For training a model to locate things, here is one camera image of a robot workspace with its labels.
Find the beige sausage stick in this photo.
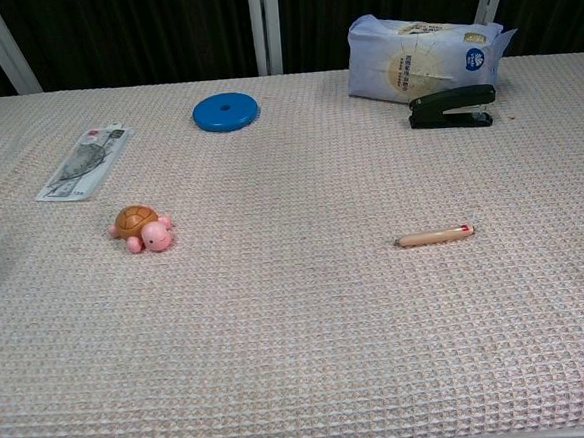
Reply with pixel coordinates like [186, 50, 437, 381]
[392, 221, 477, 250]

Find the black stapler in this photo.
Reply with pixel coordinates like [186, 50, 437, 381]
[406, 82, 499, 133]

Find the flat clear plastic package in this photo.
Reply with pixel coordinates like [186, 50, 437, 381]
[30, 122, 140, 205]

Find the pink orange turtle toy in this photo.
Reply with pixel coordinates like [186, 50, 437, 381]
[107, 201, 178, 257]

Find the pink waffle-weave tablecloth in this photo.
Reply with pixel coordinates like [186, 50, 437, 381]
[0, 50, 584, 438]

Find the white blue snack bag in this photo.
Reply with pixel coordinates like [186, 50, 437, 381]
[342, 3, 523, 109]

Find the white slanted frame post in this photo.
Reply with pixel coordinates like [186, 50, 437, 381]
[0, 0, 44, 97]

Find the dark curtain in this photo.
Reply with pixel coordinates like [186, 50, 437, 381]
[0, 0, 584, 99]

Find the blue round disc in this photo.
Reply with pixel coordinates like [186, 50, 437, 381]
[190, 90, 263, 135]

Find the white vertical frame post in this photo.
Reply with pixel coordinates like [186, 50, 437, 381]
[247, 0, 285, 77]

